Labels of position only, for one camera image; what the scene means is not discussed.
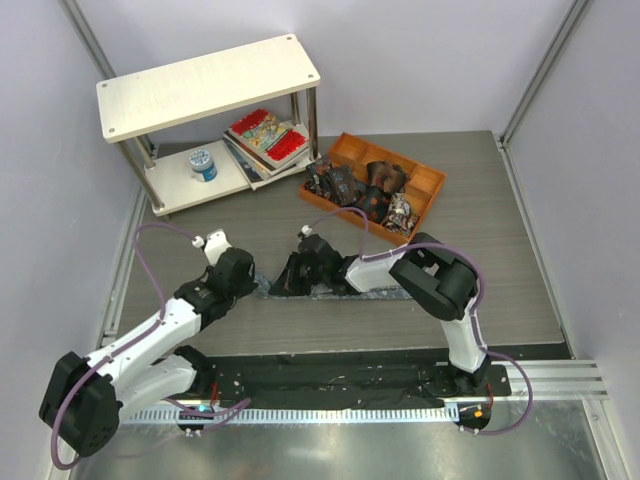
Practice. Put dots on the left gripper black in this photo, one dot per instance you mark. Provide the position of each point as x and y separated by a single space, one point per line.
247 286

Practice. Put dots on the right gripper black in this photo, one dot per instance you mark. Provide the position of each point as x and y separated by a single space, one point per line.
289 282

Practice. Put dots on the grey floral tie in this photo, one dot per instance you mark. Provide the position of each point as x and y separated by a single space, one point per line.
321 292

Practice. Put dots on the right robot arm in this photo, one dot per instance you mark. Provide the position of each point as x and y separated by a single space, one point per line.
439 278

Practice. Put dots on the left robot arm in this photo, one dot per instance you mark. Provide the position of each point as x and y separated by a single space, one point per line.
88 397

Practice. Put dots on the brown blue floral tie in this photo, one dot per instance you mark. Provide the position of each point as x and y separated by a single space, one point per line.
345 189

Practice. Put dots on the bottom dark cover book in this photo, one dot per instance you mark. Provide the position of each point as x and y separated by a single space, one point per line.
257 175

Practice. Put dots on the black orange flower tie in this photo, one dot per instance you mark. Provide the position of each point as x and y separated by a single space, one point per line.
375 204

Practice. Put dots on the cat pattern tie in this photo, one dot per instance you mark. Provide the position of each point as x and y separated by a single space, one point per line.
401 218

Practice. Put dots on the blue jar white lid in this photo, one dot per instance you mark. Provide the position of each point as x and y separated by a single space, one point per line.
202 165

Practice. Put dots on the white two-tier shelf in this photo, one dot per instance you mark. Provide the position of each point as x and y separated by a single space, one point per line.
159 98

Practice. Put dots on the orange wooden divided tray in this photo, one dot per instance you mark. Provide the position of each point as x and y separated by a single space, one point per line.
421 190

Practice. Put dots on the dark brown red tie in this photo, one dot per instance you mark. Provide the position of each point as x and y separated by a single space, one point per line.
389 178

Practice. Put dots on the red treehouse book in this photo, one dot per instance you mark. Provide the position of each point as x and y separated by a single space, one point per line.
264 134

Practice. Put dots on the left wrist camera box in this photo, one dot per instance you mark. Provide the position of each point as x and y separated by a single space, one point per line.
216 243

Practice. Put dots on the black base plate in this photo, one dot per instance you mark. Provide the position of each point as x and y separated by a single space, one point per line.
338 381

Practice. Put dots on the slotted cable duct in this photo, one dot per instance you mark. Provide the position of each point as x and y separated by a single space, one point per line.
165 414

